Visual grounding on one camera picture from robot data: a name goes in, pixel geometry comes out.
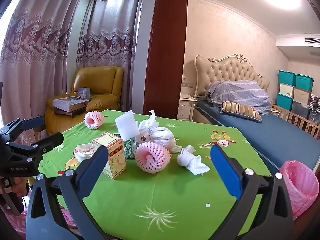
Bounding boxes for beige tufted headboard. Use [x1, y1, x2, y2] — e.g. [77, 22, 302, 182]
[194, 54, 270, 98]

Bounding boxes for teal plastic storage box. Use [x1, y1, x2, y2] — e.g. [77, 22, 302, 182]
[276, 93, 293, 110]
[279, 70, 297, 84]
[295, 74, 314, 92]

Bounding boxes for brown cardboard box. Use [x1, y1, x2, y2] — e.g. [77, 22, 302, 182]
[34, 127, 47, 142]

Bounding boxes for white nightstand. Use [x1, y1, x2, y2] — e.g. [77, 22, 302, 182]
[177, 92, 198, 120]

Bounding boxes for white flat cardboard box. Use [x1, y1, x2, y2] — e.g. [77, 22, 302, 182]
[52, 96, 90, 112]

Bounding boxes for white foam slab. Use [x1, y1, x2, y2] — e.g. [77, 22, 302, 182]
[114, 110, 140, 140]

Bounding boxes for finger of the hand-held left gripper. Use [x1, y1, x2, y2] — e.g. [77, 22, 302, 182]
[0, 116, 45, 142]
[6, 132, 64, 164]

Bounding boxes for green printed tablecloth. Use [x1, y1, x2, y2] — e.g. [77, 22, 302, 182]
[39, 109, 272, 240]

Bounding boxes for pink foam fruit net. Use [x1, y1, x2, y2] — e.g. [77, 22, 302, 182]
[84, 110, 103, 130]
[134, 141, 172, 173]

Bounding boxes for crumpled white tissue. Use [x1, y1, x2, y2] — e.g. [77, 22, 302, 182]
[139, 110, 160, 130]

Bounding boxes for person's left hand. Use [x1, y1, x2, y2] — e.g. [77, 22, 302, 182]
[7, 177, 32, 198]

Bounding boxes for grey clear storage box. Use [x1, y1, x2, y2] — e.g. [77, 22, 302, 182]
[291, 100, 310, 119]

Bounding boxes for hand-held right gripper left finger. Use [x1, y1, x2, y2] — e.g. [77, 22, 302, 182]
[26, 145, 109, 240]

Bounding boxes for yellow leather armchair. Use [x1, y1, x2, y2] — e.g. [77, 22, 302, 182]
[45, 66, 125, 135]

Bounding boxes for white storage box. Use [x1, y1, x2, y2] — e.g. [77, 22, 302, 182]
[279, 83, 295, 98]

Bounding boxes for pink lace-patterned curtain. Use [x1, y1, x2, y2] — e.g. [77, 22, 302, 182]
[76, 0, 143, 110]
[0, 0, 83, 145]

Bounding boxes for beige storage box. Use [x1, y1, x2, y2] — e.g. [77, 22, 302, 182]
[293, 87, 312, 105]

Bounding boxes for yellow cardboard medicine box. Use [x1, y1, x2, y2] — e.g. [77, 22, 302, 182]
[92, 132, 127, 180]

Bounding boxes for blue bed mattress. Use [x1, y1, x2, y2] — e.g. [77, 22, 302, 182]
[192, 100, 320, 173]

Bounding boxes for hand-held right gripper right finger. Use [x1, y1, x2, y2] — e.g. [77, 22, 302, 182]
[210, 144, 294, 240]

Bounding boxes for knotted white tissue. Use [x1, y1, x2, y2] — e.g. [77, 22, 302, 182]
[177, 145, 211, 175]

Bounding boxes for small blue upright box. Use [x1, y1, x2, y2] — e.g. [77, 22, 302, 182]
[77, 87, 91, 99]

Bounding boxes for waste bin with pink bag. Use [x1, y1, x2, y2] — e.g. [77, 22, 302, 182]
[279, 160, 320, 219]

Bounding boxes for striped pillow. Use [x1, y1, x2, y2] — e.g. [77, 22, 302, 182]
[220, 101, 263, 123]

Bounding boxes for wooden crib rail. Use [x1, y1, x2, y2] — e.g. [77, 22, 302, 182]
[271, 104, 320, 140]

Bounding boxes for black-white checkered bag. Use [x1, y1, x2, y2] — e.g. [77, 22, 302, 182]
[310, 94, 320, 110]

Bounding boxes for crumpled printed wrapper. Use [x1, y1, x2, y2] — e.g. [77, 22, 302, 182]
[73, 142, 97, 162]

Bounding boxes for grey-blue folded quilt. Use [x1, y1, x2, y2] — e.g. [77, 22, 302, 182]
[205, 80, 272, 115]

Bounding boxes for green knit cloth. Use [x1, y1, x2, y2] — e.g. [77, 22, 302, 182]
[122, 136, 139, 159]

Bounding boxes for brown wooden door panel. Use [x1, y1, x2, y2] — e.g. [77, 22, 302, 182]
[143, 0, 188, 119]

